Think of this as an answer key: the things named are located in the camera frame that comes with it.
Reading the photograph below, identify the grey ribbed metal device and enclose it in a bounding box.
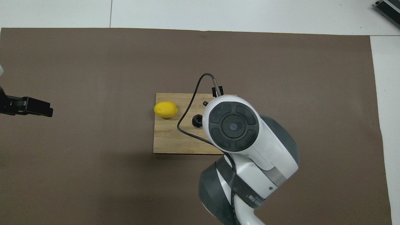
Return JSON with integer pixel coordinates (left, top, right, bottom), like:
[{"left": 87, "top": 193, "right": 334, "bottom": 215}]
[{"left": 375, "top": 0, "right": 400, "bottom": 29}]

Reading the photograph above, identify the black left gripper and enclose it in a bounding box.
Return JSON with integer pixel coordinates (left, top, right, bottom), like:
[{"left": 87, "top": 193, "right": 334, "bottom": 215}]
[{"left": 0, "top": 87, "right": 54, "bottom": 118}]

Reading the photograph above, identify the brown paper table mat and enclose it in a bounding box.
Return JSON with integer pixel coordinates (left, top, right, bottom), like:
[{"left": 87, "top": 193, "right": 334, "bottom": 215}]
[{"left": 0, "top": 27, "right": 393, "bottom": 225}]

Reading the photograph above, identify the yellow lemon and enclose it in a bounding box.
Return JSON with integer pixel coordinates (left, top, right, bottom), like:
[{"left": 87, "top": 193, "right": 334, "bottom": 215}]
[{"left": 153, "top": 101, "right": 178, "bottom": 118}]

